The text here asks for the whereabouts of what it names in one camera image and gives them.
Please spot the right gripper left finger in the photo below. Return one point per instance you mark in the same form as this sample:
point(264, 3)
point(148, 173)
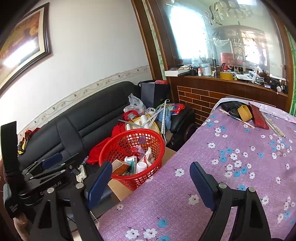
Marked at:
point(51, 220)

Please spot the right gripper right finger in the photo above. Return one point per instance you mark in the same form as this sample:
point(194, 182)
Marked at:
point(250, 221)

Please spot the teal wet wipe pack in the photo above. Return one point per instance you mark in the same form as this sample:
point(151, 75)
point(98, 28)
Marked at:
point(132, 162)

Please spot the small white bottle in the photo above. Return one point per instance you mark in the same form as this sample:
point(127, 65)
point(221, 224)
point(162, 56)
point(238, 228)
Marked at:
point(141, 166)

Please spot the orange tissue pack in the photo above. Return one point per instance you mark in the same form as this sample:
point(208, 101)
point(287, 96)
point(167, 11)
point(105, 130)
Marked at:
point(119, 167)

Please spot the person left hand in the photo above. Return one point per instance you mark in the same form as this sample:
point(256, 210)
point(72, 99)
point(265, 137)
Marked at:
point(20, 223)

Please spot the white power strip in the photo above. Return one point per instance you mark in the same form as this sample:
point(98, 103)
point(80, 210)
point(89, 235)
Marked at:
point(82, 174)

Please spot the black leather sofa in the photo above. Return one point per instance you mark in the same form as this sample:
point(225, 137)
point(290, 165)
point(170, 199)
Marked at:
point(81, 127)

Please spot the red plastic basket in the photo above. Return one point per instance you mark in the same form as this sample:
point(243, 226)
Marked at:
point(123, 145)

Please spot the purple floral tablecloth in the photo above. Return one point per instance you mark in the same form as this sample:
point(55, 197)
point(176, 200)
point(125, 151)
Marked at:
point(234, 179)

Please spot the bundle of chopsticks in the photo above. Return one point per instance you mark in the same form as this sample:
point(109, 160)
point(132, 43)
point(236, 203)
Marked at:
point(274, 126)

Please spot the dark red pouch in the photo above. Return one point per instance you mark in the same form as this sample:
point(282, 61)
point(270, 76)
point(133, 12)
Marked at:
point(258, 119)

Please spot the clear plastic bag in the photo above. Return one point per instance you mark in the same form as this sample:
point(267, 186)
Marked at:
point(135, 104)

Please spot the yellow tape roll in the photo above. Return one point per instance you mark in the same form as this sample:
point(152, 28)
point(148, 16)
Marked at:
point(244, 113)

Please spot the dark paper shopping bag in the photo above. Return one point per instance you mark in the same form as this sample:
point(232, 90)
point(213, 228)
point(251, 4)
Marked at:
point(154, 92)

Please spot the wooden cabinet with mirror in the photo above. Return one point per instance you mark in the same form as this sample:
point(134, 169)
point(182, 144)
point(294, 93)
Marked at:
point(238, 35)

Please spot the framed painting on wall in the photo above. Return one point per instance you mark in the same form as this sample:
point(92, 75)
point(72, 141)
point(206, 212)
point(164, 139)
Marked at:
point(28, 43)

